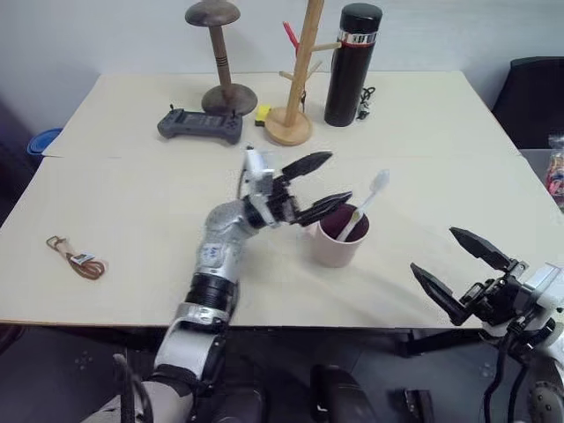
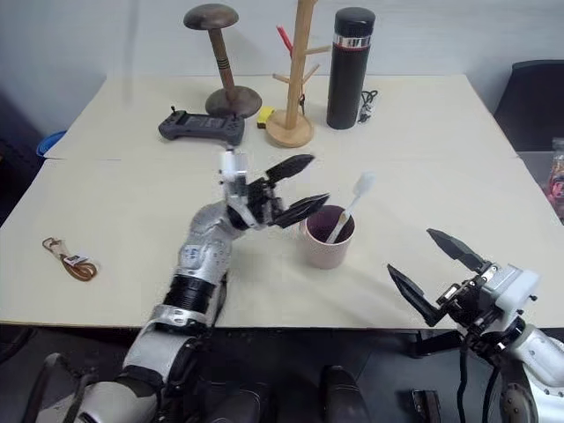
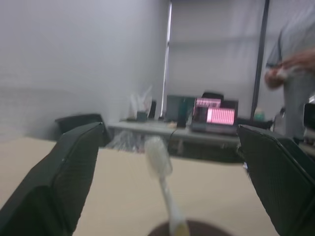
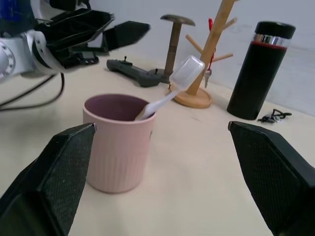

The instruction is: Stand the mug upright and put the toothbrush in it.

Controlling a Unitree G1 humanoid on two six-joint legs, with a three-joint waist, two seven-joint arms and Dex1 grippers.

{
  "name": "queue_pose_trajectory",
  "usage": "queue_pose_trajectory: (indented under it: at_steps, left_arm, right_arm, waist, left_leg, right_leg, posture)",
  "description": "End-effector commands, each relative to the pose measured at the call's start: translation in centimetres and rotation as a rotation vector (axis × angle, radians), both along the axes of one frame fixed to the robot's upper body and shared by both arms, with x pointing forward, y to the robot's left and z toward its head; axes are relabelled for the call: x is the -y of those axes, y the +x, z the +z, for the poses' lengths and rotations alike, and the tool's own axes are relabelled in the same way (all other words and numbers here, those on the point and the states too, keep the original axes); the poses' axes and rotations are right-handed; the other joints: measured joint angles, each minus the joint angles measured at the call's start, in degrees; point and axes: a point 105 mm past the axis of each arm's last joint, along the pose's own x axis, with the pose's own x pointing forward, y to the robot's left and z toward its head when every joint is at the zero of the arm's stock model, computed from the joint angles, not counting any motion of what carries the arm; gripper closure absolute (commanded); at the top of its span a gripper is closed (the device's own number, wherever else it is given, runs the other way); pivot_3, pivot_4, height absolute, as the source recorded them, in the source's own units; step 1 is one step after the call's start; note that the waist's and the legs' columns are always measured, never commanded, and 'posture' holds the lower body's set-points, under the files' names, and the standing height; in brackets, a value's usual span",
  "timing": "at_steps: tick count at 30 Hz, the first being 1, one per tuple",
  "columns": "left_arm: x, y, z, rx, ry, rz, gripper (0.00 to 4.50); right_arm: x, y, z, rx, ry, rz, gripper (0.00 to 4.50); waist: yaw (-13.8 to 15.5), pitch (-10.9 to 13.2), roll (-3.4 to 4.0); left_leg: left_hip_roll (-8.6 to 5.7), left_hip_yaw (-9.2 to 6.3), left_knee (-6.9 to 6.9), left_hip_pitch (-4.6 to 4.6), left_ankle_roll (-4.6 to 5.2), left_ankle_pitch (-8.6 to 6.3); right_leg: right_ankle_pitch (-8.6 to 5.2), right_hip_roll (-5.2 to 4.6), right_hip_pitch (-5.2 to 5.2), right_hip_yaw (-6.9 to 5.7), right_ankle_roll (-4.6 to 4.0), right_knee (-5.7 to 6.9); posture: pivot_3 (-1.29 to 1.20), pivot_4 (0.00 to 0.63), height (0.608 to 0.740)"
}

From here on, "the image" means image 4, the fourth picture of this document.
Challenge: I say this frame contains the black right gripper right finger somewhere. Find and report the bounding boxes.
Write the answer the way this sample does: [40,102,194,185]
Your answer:
[228,120,315,236]

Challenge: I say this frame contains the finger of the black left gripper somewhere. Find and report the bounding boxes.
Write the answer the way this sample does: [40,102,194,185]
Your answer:
[101,21,151,53]
[45,9,116,50]

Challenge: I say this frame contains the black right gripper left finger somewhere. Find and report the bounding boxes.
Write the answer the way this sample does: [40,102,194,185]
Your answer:
[0,122,96,236]

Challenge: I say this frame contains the pink ribbed mug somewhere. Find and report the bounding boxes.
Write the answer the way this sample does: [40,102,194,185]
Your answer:
[82,93,157,194]

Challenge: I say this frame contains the white toothbrush with clear cap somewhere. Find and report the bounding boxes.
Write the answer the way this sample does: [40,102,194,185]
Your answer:
[134,55,206,121]

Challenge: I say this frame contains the dark wooden mushroom-top stand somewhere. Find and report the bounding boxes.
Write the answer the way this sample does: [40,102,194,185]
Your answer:
[160,14,196,84]

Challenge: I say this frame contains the bamboo mug tree stand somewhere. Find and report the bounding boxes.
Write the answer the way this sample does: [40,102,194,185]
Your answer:
[172,0,241,109]

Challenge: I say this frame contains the dark grey game controller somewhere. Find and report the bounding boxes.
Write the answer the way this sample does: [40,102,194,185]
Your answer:
[106,56,171,89]

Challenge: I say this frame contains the blue object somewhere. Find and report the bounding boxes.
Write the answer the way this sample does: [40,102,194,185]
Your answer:
[0,0,34,27]

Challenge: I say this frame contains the black thermos bottle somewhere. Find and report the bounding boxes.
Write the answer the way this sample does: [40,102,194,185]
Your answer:
[226,21,296,121]

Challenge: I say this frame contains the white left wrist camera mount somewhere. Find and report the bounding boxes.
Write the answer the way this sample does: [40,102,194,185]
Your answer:
[23,29,66,75]

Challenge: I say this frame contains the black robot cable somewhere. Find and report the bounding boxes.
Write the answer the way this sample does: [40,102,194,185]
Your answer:
[0,72,66,110]

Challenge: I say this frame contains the keys on red strap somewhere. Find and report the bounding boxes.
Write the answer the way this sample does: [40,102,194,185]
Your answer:
[203,17,218,89]

